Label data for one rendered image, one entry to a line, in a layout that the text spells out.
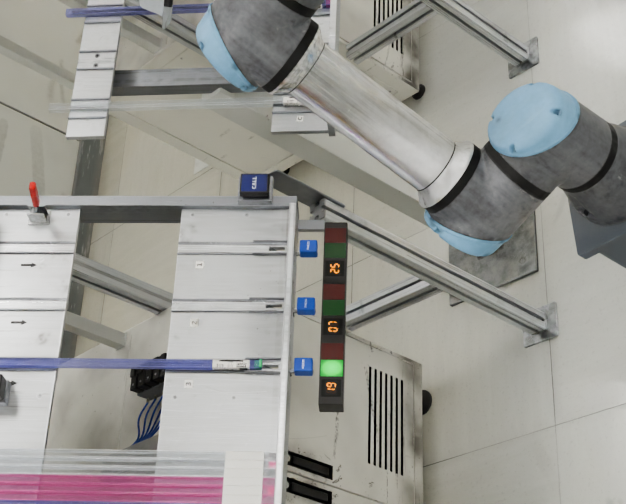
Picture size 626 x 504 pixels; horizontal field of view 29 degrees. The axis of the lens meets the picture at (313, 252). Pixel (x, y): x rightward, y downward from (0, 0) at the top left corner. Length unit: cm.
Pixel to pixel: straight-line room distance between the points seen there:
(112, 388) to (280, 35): 118
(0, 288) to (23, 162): 225
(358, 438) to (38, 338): 75
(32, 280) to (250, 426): 47
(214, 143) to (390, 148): 168
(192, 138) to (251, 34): 172
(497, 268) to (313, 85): 117
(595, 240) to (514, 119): 25
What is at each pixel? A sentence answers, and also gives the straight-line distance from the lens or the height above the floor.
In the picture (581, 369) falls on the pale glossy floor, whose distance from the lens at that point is 253.
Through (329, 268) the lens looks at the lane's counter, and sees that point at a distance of 209.
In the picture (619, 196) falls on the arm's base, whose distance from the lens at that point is 180.
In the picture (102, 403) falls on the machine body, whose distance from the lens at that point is 264.
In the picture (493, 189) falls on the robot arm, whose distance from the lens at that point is 173.
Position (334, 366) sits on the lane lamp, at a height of 65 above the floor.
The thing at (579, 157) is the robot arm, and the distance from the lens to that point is 174.
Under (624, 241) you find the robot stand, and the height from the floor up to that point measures 52.
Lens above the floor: 189
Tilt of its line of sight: 35 degrees down
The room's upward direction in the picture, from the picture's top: 64 degrees counter-clockwise
